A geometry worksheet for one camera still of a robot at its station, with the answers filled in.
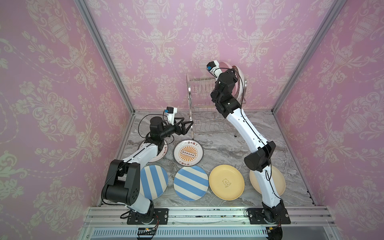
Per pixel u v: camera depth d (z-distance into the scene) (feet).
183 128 2.43
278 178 2.85
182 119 2.82
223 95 1.93
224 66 2.44
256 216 2.39
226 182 2.79
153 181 2.80
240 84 2.49
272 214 2.09
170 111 2.43
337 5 2.23
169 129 2.49
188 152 3.18
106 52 2.84
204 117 3.83
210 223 2.38
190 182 2.81
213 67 2.16
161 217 2.43
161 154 3.16
